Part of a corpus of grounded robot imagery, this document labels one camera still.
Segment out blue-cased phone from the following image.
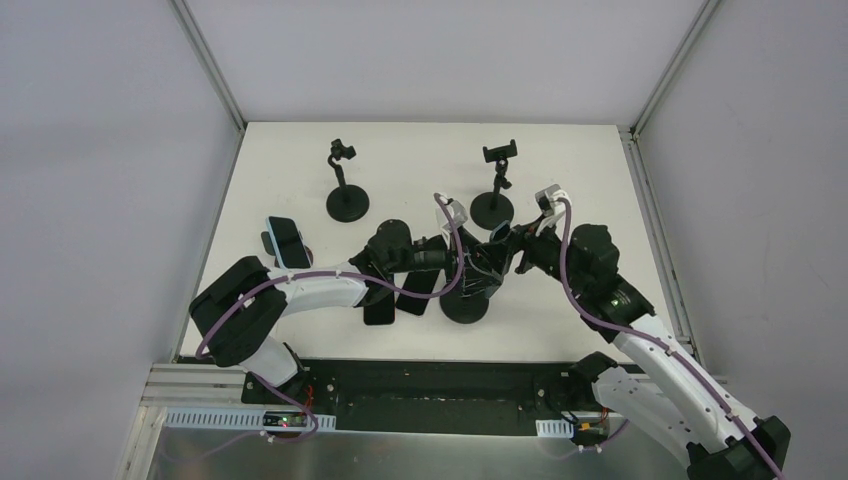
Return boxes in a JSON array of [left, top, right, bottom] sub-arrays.
[[489, 221, 513, 245]]

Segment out black phone stand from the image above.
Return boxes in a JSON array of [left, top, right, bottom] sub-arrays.
[[439, 293, 490, 325], [325, 139, 370, 223], [470, 139, 518, 231]]

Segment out black phone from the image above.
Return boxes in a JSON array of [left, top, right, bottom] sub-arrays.
[[363, 295, 395, 326]]

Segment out light blue phone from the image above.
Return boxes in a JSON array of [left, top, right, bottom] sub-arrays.
[[266, 216, 312, 269]]

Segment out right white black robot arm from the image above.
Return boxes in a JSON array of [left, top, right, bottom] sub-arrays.
[[470, 222, 791, 479]]

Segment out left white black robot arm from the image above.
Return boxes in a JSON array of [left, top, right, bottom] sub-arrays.
[[189, 219, 508, 405]]

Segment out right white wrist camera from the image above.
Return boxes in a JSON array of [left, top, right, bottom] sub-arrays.
[[535, 184, 571, 225]]

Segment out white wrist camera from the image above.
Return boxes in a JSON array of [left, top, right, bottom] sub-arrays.
[[434, 193, 469, 243], [535, 184, 571, 225]]

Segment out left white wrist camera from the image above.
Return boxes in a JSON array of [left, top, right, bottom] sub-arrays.
[[434, 193, 469, 243]]

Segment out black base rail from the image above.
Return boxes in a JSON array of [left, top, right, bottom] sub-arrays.
[[281, 352, 617, 437]]

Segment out right white cable duct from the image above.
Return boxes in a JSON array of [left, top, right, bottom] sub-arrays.
[[535, 419, 575, 439]]

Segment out white cable duct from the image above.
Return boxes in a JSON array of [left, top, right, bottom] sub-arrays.
[[163, 407, 337, 433], [535, 419, 575, 439]]

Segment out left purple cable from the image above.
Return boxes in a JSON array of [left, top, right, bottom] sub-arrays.
[[193, 192, 465, 444]]

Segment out left white cable duct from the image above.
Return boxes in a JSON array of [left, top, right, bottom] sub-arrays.
[[163, 407, 337, 433]]

